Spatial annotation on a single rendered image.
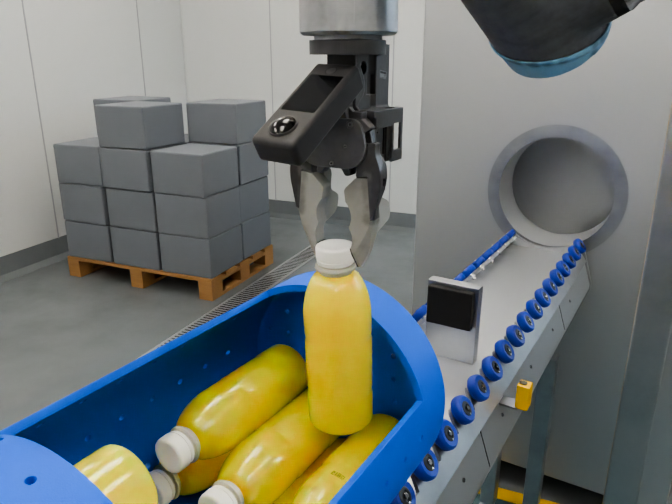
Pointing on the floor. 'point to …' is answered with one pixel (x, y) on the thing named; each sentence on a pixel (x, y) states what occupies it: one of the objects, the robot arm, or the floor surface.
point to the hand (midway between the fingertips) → (336, 252)
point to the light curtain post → (645, 348)
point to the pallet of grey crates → (168, 192)
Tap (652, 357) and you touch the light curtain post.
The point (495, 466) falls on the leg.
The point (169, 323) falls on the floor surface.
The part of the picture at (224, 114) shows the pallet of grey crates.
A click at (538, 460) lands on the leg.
